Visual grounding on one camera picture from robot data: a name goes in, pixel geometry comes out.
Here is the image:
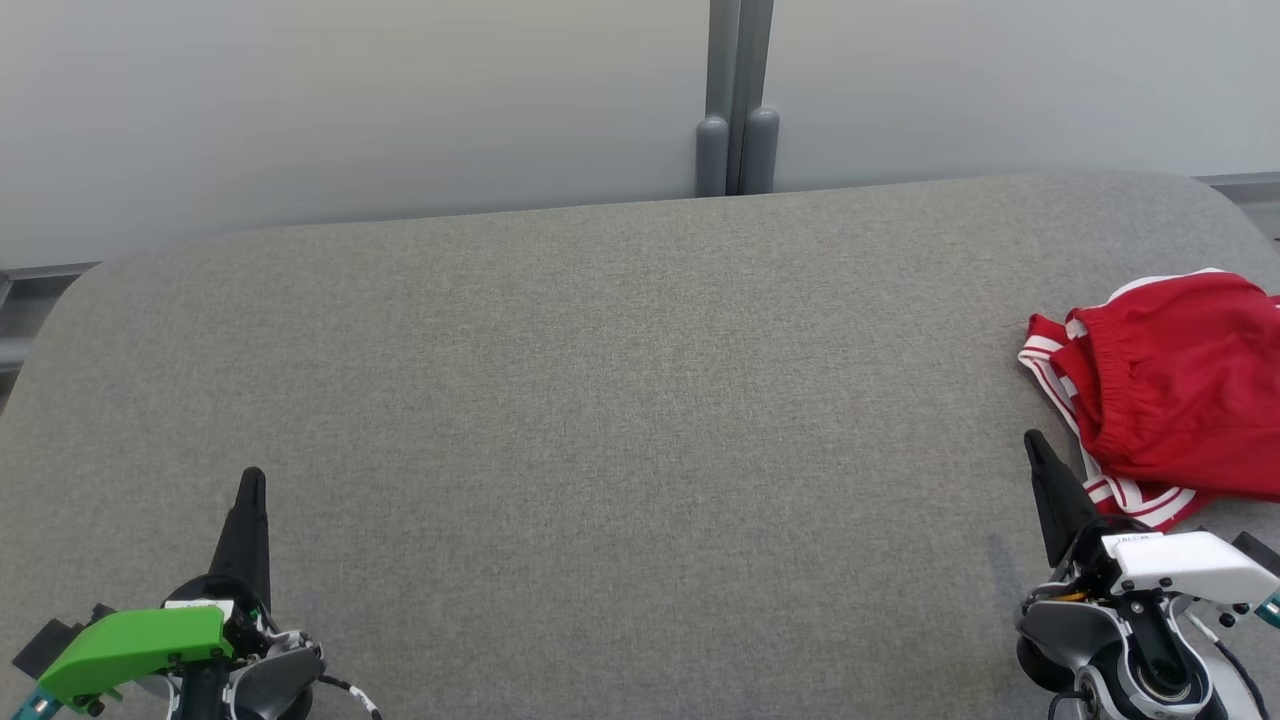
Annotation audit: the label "red shorts with white stripe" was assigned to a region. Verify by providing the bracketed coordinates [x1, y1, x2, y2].
[1050, 270, 1280, 501]

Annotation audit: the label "red jersey with white sleeves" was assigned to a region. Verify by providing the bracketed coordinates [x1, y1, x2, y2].
[1018, 268, 1280, 531]

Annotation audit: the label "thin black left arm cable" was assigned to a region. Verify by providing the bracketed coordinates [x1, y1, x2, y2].
[318, 674, 383, 720]

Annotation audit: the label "grey fabric sofa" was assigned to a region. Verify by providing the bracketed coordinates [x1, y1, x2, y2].
[0, 170, 1280, 720]

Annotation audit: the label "grey wall base rail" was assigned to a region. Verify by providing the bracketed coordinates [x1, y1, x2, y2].
[1195, 172, 1280, 241]
[0, 262, 103, 379]

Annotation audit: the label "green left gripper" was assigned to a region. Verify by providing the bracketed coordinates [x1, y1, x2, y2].
[37, 466, 274, 704]

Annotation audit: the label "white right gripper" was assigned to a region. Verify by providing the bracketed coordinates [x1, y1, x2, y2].
[1023, 430, 1280, 607]

